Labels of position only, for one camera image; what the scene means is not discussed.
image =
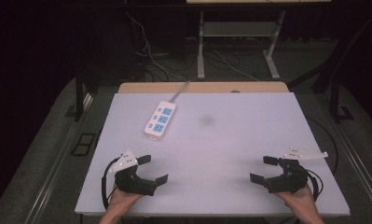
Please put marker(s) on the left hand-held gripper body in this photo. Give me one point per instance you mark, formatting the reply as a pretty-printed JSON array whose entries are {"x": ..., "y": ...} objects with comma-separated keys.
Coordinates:
[{"x": 133, "y": 182}]

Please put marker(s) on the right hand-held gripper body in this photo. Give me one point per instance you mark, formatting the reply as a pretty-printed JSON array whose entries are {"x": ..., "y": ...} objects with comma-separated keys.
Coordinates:
[{"x": 287, "y": 180}]

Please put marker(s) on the person's left hand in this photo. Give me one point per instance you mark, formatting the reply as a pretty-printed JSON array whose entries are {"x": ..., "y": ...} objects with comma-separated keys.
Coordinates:
[{"x": 123, "y": 199}]

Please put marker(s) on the person's right hand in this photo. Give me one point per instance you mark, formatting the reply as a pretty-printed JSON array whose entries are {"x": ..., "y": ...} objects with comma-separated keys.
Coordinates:
[{"x": 297, "y": 200}]

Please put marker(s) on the white power strip blue sockets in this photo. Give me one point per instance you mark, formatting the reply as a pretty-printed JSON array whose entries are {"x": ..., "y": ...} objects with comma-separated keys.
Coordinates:
[{"x": 160, "y": 121}]

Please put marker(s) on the black upright stand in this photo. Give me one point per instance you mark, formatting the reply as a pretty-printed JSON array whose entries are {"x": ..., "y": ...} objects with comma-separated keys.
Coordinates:
[{"x": 79, "y": 96}]

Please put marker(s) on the black slanted stand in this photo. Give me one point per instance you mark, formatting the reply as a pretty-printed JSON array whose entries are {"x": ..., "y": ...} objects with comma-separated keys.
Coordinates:
[{"x": 336, "y": 93}]

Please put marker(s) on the black rectangular floor frame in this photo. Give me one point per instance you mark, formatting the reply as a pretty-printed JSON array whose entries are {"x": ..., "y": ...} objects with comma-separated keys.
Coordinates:
[{"x": 83, "y": 144}]

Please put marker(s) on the aluminium floor rail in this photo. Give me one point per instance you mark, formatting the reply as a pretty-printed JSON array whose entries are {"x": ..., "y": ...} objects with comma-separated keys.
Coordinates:
[
  {"x": 51, "y": 174},
  {"x": 357, "y": 161}
]

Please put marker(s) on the grey metal frame table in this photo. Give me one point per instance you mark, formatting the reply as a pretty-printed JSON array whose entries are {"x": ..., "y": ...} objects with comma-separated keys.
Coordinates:
[{"x": 236, "y": 29}]

